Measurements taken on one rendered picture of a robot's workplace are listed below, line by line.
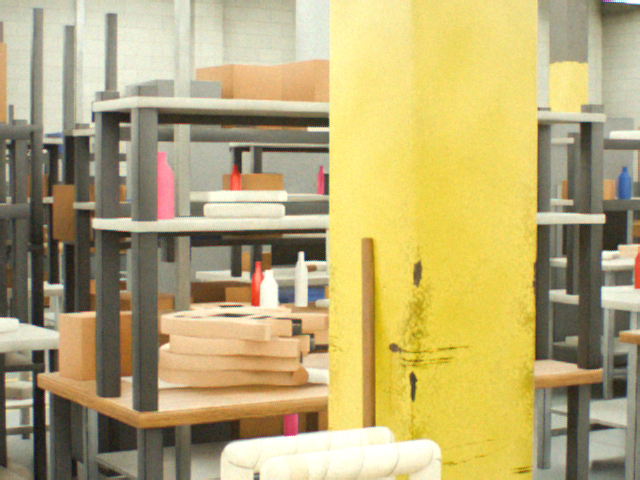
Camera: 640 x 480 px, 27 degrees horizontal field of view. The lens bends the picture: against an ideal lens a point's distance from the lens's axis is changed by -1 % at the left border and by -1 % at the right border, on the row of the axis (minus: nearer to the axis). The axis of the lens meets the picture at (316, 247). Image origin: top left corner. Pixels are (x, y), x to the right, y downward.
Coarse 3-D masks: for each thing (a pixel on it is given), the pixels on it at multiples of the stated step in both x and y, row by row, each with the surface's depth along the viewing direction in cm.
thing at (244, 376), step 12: (168, 372) 371; (180, 372) 369; (192, 372) 367; (204, 372) 367; (216, 372) 368; (228, 372) 369; (240, 372) 371; (252, 372) 372; (264, 372) 372; (276, 372) 371; (288, 372) 371; (192, 384) 368; (204, 384) 367; (216, 384) 368; (228, 384) 369; (240, 384) 371; (276, 384) 372; (288, 384) 371
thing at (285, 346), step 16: (176, 336) 371; (272, 336) 372; (288, 336) 375; (304, 336) 375; (320, 336) 391; (192, 352) 367; (208, 352) 366; (224, 352) 366; (240, 352) 367; (256, 352) 367; (272, 352) 364; (288, 352) 362
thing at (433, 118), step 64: (384, 0) 232; (448, 0) 228; (512, 0) 235; (384, 64) 232; (448, 64) 228; (512, 64) 236; (384, 128) 233; (448, 128) 229; (512, 128) 236; (384, 192) 233; (448, 192) 230; (512, 192) 237; (384, 256) 234; (448, 256) 230; (512, 256) 238; (384, 320) 234; (448, 320) 231; (512, 320) 238; (384, 384) 235; (448, 384) 232; (512, 384) 239; (448, 448) 232; (512, 448) 240
